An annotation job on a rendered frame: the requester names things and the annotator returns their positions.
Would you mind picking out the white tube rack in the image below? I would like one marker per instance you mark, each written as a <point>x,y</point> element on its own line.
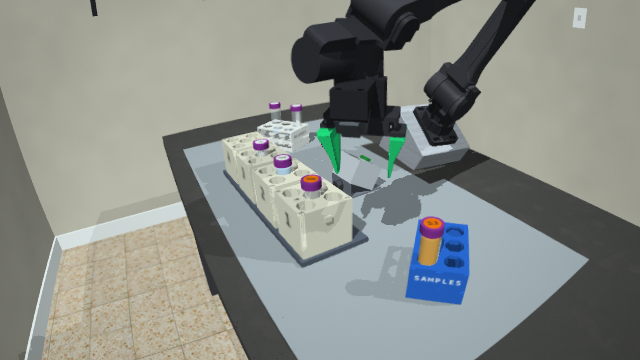
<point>299,136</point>

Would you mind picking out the white bucket adapter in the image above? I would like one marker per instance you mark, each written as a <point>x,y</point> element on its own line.
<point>244,168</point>
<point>265,183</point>
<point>314,226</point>
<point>236,144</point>

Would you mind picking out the blue sample rack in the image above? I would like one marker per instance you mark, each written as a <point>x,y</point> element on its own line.
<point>438,282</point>

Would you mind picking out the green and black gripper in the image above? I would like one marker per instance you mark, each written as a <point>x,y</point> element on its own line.
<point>376,127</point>

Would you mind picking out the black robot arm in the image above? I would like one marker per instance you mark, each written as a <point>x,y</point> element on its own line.
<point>327,51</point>

